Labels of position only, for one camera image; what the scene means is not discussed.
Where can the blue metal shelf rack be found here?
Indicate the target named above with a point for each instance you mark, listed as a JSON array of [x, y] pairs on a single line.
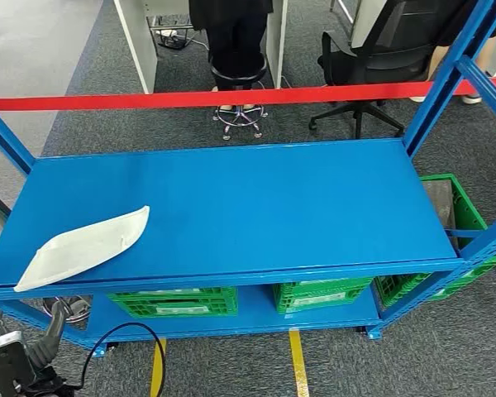
[[248, 208]]

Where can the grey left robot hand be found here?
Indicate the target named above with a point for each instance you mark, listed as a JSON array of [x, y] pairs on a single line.
[[51, 337]]

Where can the white power strip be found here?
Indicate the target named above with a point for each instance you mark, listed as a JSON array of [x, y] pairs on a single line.
[[167, 33]]

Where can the white curved plastic part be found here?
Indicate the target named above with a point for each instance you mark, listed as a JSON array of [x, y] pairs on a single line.
[[82, 249]]

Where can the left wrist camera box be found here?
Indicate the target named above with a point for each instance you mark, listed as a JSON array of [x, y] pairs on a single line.
[[6, 364]]

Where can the red barrier tape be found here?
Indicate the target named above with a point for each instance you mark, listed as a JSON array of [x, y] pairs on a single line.
[[190, 99]]

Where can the white desk panel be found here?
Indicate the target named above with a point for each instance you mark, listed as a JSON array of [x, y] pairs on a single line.
[[367, 22]]

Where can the black round stool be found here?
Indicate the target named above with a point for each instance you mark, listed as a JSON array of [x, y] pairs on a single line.
[[238, 77]]

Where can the person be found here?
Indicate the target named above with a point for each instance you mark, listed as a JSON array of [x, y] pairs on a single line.
[[434, 63], [231, 33]]

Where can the grey plastic liner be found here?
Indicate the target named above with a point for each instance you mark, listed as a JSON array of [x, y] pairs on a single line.
[[438, 208]]

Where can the black office chair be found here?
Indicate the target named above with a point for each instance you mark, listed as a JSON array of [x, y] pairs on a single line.
[[376, 60]]

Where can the white office desk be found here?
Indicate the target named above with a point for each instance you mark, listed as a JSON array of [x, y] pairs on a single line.
[[140, 44]]

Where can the green plastic crate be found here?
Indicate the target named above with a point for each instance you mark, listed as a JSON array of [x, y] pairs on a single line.
[[314, 296], [169, 307], [467, 211]]

